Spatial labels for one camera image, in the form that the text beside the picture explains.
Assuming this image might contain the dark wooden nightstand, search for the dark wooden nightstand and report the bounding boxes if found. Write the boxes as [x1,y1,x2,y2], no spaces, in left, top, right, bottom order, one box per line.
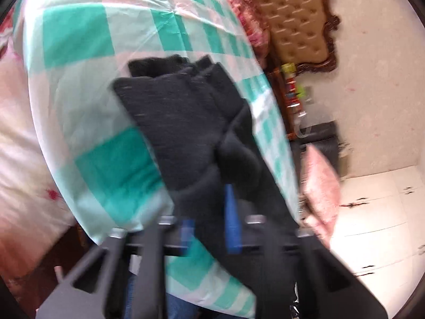
[266,66,306,142]

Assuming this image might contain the black leather chair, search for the black leather chair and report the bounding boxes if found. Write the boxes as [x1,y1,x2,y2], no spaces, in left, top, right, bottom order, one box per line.
[299,121,342,180]

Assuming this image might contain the large pink pillow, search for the large pink pillow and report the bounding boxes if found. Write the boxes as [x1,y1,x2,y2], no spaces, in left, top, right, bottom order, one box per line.
[299,144,342,250]

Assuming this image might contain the cluster of small colourful bottles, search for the cluster of small colourful bottles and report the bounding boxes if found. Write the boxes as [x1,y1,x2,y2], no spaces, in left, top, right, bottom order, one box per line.
[280,63,314,117]

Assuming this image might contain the person's blue jeans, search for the person's blue jeans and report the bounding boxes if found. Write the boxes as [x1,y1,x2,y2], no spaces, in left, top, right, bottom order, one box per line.
[124,266,213,319]

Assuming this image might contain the white wardrobe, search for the white wardrobe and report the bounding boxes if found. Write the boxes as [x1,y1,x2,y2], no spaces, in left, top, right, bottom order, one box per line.
[329,166,425,306]

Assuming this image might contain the pink floral bedding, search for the pink floral bedding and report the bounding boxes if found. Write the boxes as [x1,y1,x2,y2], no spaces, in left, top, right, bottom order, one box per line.
[0,7,80,293]

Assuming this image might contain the black pants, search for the black pants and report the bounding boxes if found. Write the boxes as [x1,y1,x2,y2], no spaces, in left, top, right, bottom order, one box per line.
[111,55,299,319]

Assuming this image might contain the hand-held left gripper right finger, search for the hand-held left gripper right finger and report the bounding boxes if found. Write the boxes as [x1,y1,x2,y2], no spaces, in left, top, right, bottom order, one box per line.
[224,183,389,319]

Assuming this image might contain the green checkered bed sheet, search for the green checkered bed sheet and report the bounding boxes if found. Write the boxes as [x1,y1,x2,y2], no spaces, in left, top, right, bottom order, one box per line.
[13,0,299,318]

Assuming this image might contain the tan tufted headboard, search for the tan tufted headboard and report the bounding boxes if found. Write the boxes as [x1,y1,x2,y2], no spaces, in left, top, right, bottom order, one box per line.
[239,0,341,74]

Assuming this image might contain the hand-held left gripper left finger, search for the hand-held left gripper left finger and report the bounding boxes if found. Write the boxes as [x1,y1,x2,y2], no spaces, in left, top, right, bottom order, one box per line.
[36,216,196,319]

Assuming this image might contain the red floral pillow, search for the red floral pillow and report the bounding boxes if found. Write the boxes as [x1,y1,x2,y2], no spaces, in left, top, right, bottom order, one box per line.
[212,0,271,64]

